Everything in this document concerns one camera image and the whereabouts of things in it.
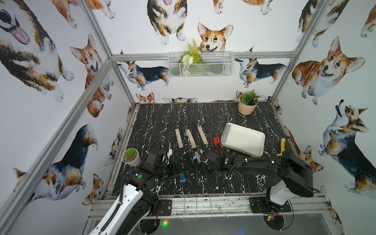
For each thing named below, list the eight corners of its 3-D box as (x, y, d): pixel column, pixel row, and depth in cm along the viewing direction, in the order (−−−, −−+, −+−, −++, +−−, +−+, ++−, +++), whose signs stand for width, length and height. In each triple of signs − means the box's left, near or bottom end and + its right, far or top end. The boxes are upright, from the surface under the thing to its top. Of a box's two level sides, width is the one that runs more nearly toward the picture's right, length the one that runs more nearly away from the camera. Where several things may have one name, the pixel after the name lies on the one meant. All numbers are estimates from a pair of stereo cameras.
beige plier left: (179, 148, 97) (178, 146, 95) (175, 131, 106) (175, 129, 103) (183, 147, 97) (183, 145, 95) (179, 130, 106) (179, 128, 104)
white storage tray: (218, 145, 99) (218, 142, 96) (226, 124, 111) (226, 121, 108) (260, 160, 92) (262, 158, 89) (264, 136, 103) (266, 133, 101)
